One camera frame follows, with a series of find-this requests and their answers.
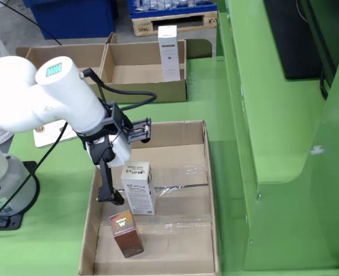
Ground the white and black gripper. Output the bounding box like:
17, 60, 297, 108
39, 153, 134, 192
84, 133, 132, 206

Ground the cow print hand cream box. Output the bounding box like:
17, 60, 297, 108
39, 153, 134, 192
120, 161, 157, 216

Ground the brown box with W print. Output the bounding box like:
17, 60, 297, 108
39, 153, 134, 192
109, 210, 145, 259

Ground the shallow cardboard tray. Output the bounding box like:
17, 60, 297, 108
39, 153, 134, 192
78, 120, 221, 276

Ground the open cardboard box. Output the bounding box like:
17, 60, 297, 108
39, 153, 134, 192
16, 43, 107, 105
96, 32, 188, 105

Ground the tall white and grey box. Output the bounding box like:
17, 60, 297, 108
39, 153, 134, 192
157, 25, 181, 82

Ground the smartphone in clear case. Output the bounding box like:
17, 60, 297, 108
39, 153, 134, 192
33, 119, 79, 149

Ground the wooden pallet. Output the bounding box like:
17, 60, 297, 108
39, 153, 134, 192
131, 10, 218, 37

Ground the dark green rounded panel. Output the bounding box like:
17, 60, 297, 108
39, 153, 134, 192
186, 39, 213, 59

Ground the blue plastic bin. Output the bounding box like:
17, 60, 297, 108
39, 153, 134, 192
22, 0, 116, 40

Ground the green metal cabinet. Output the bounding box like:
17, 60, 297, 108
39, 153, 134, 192
215, 0, 339, 273

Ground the dark flat panel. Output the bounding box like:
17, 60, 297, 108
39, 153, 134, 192
263, 0, 323, 81

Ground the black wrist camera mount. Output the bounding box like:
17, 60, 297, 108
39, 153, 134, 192
100, 102, 152, 144

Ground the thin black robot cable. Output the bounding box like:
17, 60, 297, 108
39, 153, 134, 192
0, 122, 68, 228

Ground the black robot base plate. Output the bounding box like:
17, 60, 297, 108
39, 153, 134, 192
0, 160, 41, 231

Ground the thick black camera cable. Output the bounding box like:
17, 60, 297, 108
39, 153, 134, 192
82, 68, 158, 112

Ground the thin black floor cable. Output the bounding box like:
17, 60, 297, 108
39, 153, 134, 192
0, 0, 63, 46

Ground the blue wire mesh crate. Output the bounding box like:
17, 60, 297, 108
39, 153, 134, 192
128, 0, 218, 18

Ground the black panel cable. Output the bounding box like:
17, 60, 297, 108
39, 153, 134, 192
319, 67, 330, 101

